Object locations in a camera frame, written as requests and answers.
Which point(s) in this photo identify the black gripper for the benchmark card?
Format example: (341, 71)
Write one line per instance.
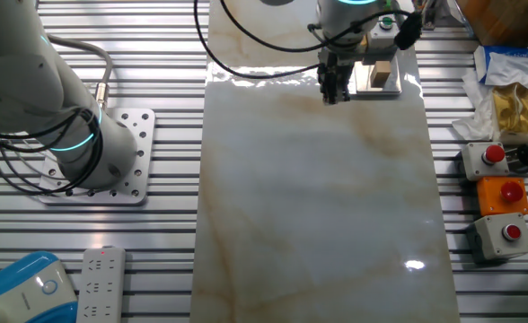
(336, 65)

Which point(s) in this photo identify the small wooden block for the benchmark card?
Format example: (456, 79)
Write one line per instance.
(381, 74)

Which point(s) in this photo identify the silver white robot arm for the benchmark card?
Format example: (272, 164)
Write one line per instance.
(21, 76)

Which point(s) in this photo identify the grey box green button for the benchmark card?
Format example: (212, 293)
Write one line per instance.
(383, 36)

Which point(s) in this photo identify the white crumpled tissue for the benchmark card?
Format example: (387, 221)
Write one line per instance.
(477, 116)

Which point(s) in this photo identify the grey box red mushroom button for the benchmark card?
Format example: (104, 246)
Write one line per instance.
(481, 161)

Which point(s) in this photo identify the blue tissue package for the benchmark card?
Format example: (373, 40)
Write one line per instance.
(511, 63)

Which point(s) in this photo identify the gold tissue pack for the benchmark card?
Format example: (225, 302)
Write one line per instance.
(513, 112)

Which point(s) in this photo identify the brown cardboard box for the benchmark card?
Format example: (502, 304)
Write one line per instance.
(502, 20)

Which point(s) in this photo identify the orange box red button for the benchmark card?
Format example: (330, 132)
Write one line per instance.
(502, 197)

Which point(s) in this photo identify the grey box flat red button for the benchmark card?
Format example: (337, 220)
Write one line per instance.
(499, 240)

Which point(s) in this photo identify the white power strip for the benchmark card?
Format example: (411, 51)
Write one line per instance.
(101, 287)

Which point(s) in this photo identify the blue white plastic device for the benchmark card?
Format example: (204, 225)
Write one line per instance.
(21, 291)

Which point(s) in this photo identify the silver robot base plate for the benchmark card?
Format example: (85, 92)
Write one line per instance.
(143, 148)

